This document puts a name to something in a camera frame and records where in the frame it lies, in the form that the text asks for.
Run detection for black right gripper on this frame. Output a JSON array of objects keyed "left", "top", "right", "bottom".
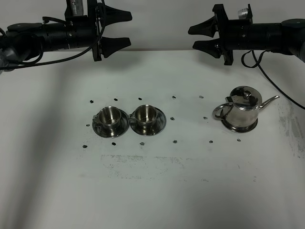
[{"left": 188, "top": 4, "right": 253, "bottom": 65}]

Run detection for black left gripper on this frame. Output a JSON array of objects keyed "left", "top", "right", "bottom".
[{"left": 65, "top": 0, "right": 132, "bottom": 62}]

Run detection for stainless steel teapot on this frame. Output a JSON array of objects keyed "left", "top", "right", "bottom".
[{"left": 212, "top": 86, "right": 279, "bottom": 127}]

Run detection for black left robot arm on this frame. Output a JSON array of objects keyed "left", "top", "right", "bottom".
[{"left": 0, "top": 0, "right": 132, "bottom": 72}]

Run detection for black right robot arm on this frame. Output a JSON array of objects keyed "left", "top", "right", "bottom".
[{"left": 188, "top": 4, "right": 305, "bottom": 65}]

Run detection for teapot steel saucer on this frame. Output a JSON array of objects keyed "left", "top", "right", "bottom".
[{"left": 221, "top": 119, "right": 258, "bottom": 133}]

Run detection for left steel teacup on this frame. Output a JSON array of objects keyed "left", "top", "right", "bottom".
[{"left": 92, "top": 106, "right": 122, "bottom": 128}]

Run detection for steel teacup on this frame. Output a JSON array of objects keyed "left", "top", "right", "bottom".
[
  {"left": 129, "top": 104, "right": 157, "bottom": 127},
  {"left": 92, "top": 106, "right": 122, "bottom": 128}
]

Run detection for right steel teacup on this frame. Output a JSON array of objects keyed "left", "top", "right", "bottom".
[{"left": 129, "top": 104, "right": 157, "bottom": 127}]

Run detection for left steel saucer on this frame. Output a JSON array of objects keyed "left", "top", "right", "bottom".
[{"left": 92, "top": 109, "right": 130, "bottom": 138}]

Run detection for right steel saucer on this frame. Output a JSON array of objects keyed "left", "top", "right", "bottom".
[{"left": 129, "top": 107, "right": 167, "bottom": 136}]

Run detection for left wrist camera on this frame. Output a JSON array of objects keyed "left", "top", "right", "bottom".
[{"left": 64, "top": 0, "right": 84, "bottom": 18}]

